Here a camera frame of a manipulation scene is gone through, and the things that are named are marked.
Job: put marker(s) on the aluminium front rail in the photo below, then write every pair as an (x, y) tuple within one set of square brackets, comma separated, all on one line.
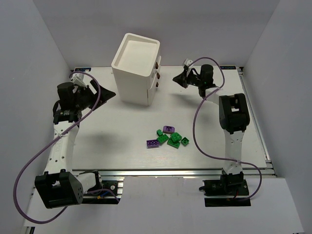
[(215, 172)]

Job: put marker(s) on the green 2x2 lego brick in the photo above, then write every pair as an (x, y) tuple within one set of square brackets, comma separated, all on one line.
[(162, 139)]

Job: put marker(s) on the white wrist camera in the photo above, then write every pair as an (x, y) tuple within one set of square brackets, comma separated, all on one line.
[(77, 79), (187, 64)]

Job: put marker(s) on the blue label sticker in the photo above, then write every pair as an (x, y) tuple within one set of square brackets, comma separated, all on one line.
[(229, 67), (83, 69)]

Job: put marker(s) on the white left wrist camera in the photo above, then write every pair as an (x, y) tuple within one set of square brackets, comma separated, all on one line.
[(77, 79)]

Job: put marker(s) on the blue label sticker right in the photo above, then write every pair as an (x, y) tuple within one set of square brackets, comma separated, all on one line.
[(229, 67)]

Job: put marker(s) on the white drawer cabinet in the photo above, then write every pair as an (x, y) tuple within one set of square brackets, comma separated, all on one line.
[(134, 69)]

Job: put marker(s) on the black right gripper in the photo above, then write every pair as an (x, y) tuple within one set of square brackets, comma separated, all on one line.
[(186, 78)]

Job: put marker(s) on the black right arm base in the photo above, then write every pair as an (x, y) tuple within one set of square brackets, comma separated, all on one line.
[(229, 191)]

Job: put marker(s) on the aluminium right rail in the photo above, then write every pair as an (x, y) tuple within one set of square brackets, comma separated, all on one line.
[(269, 164)]

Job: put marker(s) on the green 2x2 lego stacked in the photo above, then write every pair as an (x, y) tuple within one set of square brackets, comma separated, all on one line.
[(175, 137)]

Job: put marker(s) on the green 2x2 lego rightmost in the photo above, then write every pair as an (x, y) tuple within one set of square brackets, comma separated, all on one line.
[(184, 141)]

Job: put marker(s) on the aluminium rail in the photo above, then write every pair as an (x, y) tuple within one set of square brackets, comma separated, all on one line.
[(269, 164), (215, 172)]

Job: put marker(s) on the purple 2x3 lego brick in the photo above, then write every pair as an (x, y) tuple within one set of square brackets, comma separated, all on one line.
[(154, 143)]

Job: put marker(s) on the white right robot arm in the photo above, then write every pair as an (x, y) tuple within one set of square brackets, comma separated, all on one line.
[(233, 112)]

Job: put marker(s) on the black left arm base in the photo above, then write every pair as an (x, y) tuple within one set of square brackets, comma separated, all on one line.
[(109, 192)]

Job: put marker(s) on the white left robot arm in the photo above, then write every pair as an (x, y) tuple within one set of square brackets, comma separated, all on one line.
[(57, 186)]

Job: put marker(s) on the blue label sticker left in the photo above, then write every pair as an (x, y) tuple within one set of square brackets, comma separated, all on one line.
[(83, 69)]

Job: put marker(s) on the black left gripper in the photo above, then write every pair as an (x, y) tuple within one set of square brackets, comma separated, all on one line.
[(92, 93)]

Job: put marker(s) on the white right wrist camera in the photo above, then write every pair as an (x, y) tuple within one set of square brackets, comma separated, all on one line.
[(187, 64)]

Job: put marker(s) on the purple 2x2 lego brick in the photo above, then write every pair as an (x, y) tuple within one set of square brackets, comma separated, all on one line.
[(168, 129)]

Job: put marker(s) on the small green lego brick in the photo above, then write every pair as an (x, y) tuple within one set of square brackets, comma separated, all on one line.
[(159, 132)]

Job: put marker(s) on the green 2x3 lego plate brick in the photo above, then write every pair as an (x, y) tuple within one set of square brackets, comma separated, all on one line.
[(173, 144)]

